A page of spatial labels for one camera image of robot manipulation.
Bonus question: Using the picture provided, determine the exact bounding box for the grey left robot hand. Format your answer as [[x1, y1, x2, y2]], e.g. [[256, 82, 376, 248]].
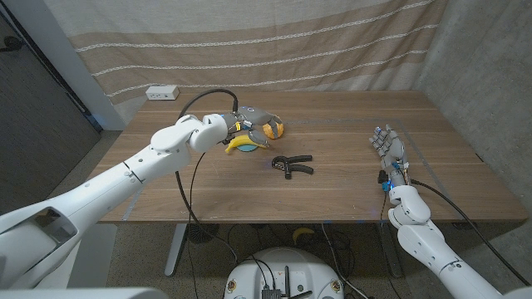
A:
[[222, 105, 284, 150]]

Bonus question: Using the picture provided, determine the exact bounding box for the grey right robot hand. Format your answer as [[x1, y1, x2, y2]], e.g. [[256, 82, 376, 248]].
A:
[[368, 124, 411, 189]]

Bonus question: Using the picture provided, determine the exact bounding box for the orange bumpy toy fruit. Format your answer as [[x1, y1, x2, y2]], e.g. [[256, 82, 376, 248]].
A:
[[263, 120, 286, 140]]

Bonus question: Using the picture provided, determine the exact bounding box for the black hand grip exerciser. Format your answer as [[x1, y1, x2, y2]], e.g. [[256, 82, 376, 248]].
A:
[[271, 154, 315, 180]]

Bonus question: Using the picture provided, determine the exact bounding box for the yellow toy banana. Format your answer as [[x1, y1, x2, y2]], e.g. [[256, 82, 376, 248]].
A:
[[224, 133, 270, 154]]

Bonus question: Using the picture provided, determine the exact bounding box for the yellow banana under table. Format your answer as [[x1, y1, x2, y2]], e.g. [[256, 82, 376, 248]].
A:
[[292, 227, 316, 245]]

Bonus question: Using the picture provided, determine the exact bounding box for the brown striped woven mat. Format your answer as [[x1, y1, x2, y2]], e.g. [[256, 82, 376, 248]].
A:
[[43, 0, 450, 125]]

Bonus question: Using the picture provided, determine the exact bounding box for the white power outlet box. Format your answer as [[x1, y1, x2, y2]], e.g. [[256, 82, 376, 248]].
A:
[[145, 85, 180, 101]]

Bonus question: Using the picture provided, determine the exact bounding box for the grey table leg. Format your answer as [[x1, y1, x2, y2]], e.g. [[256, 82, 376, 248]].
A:
[[376, 222, 404, 278]]

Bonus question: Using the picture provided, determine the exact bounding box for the round black floor fan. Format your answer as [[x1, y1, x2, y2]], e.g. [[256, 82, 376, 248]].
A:
[[186, 223, 220, 244]]

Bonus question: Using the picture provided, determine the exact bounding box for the white robot torso base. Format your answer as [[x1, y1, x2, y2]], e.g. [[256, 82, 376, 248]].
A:
[[223, 247, 345, 299]]

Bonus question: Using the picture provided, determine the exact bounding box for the white table leg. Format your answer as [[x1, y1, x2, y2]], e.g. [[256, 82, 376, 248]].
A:
[[164, 223, 189, 278]]

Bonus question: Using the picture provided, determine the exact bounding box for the dark grey door panel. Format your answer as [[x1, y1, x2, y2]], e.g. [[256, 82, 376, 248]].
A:
[[0, 12, 103, 225]]

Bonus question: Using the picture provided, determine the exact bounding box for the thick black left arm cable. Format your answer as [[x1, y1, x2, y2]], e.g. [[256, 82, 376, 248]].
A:
[[174, 88, 240, 267]]

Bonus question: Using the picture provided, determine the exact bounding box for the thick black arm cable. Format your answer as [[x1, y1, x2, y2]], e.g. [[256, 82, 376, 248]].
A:
[[410, 179, 532, 288], [174, 88, 240, 267]]

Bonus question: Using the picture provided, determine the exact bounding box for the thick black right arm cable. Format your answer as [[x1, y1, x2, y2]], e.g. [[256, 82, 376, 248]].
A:
[[410, 179, 532, 288]]

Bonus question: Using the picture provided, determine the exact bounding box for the white door frame post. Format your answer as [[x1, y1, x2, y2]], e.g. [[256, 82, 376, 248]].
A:
[[3, 0, 126, 132]]

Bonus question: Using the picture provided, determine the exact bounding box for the black door handle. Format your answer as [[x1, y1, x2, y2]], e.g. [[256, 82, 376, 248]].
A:
[[0, 35, 25, 53]]

